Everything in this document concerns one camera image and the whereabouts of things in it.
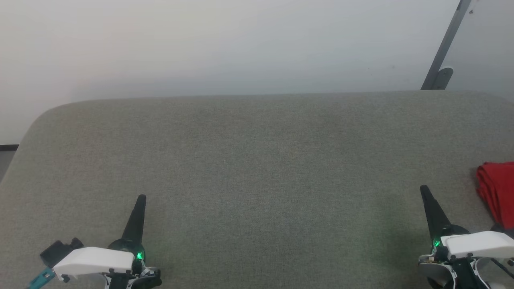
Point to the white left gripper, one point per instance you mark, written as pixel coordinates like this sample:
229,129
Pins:
94,261

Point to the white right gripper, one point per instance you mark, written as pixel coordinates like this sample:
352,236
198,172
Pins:
480,245

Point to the red and white garment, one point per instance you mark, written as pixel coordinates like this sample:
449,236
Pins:
498,192

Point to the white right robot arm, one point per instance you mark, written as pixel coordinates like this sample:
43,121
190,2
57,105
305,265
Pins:
466,277

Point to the grey fabric sofa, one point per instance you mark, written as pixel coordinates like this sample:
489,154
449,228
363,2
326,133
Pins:
261,180

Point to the black skirting strip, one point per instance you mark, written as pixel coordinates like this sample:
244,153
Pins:
9,147

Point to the grey metal bar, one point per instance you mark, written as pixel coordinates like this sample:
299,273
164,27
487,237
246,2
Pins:
447,40

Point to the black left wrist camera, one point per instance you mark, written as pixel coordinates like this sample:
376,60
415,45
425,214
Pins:
58,251

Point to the grey metal bracket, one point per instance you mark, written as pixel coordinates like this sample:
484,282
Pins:
443,78

